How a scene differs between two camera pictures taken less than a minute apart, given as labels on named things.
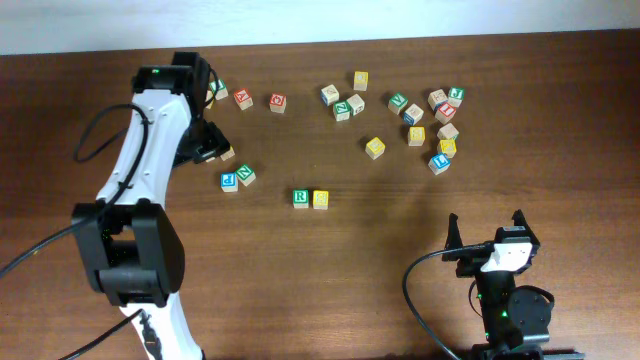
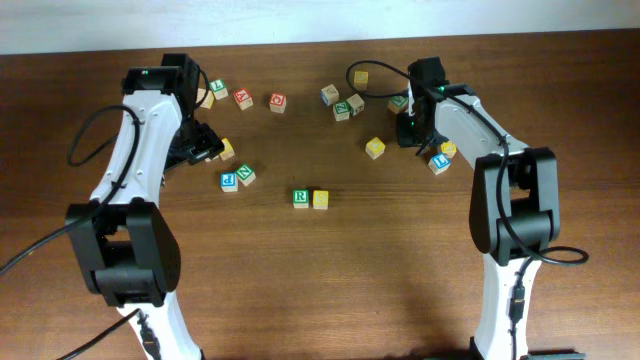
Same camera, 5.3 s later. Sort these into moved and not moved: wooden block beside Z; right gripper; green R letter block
Moved: right gripper
Not moved: green R letter block; wooden block beside Z
